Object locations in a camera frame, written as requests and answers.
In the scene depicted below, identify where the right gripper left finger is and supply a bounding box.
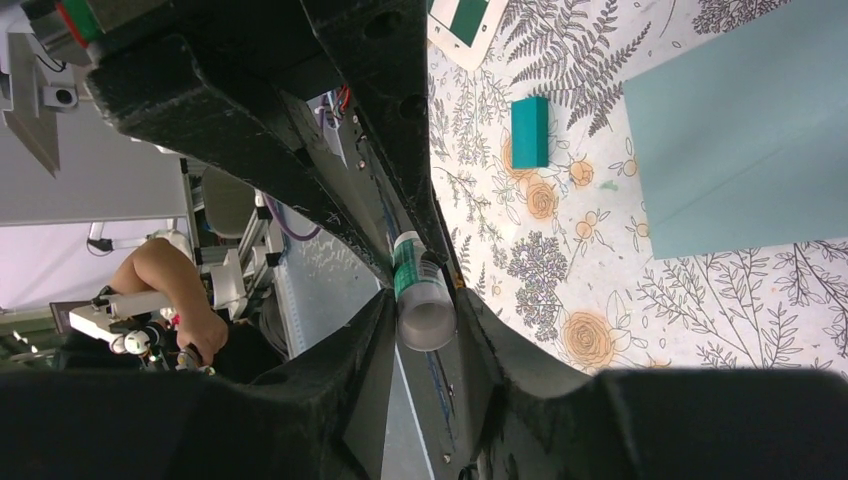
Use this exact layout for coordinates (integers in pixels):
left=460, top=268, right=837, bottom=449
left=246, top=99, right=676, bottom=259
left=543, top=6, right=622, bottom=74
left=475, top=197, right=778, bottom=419
left=1, top=289, right=396, bottom=479

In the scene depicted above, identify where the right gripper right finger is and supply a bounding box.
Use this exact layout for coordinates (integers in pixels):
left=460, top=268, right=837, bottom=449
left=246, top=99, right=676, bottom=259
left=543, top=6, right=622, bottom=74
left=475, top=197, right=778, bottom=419
left=457, top=289, right=847, bottom=479

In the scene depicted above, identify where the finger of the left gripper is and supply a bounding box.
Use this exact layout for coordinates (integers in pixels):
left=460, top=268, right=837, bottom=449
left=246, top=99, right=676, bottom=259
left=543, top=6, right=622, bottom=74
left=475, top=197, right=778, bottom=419
left=303, top=1, right=450, bottom=264
left=86, top=34, right=392, bottom=284

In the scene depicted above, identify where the green white glue stick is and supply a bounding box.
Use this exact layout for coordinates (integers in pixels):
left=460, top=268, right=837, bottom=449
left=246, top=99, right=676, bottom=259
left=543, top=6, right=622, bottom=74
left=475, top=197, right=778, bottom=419
left=392, top=231, right=457, bottom=352

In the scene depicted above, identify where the operator forearm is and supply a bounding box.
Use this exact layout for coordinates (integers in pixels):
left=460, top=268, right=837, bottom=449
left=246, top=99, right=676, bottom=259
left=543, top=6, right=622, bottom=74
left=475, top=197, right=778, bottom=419
left=108, top=238, right=229, bottom=366

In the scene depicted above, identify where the green white checkerboard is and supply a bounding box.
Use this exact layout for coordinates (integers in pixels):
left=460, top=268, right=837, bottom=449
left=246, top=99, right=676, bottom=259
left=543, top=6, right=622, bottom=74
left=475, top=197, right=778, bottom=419
left=426, top=0, right=509, bottom=71

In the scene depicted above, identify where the small teal block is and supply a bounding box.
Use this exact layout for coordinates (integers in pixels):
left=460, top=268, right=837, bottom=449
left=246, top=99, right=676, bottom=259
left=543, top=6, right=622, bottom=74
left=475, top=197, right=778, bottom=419
left=511, top=97, right=549, bottom=170

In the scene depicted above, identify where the floral table mat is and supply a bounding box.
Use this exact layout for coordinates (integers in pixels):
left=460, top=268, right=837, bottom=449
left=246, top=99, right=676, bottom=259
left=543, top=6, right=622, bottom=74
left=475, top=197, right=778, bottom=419
left=428, top=1, right=847, bottom=374

